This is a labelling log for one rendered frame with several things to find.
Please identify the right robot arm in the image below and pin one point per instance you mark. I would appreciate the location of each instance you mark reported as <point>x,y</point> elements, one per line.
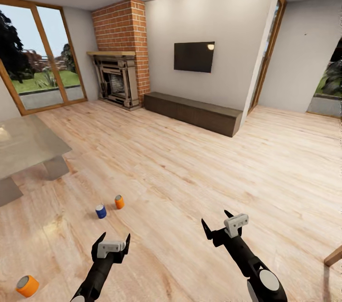
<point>263,285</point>

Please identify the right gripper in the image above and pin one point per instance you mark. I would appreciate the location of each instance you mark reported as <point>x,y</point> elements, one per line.
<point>233,245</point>

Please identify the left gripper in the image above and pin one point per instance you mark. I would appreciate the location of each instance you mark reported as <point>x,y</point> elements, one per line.
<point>104,265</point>

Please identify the fixed window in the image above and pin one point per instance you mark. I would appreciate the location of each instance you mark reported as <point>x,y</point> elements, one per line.
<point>327,99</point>

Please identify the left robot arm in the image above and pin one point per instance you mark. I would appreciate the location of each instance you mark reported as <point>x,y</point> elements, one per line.
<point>104,254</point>

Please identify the can of soda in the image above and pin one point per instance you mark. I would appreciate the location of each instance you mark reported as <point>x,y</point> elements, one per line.
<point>119,201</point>
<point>101,211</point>
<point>27,286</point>

